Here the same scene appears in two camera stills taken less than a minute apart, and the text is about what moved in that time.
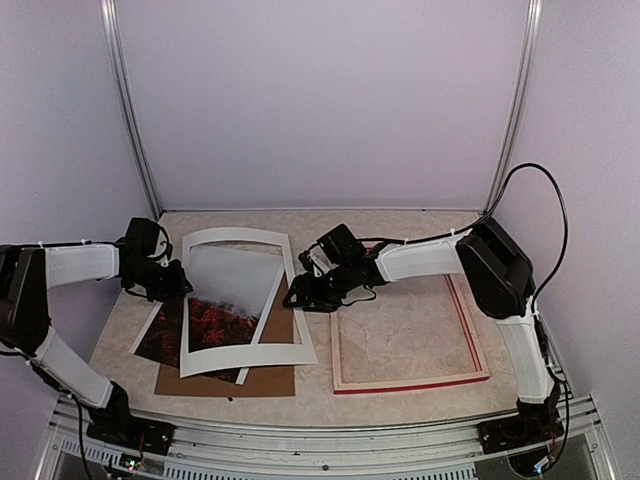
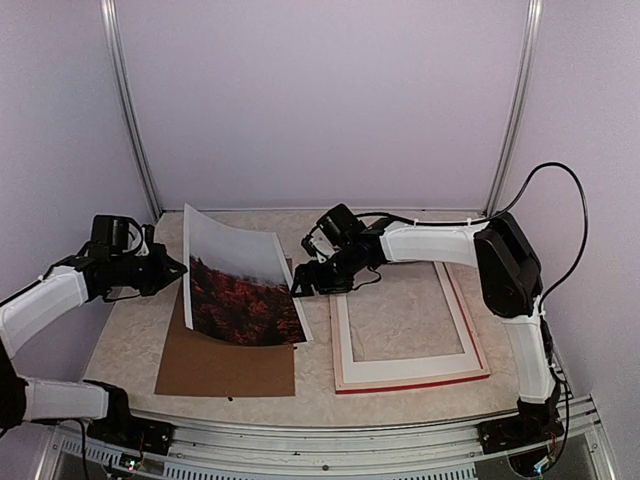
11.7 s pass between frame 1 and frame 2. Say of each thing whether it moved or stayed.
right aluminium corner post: stayed
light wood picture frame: stayed
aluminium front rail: stayed
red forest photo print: moved
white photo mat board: moved
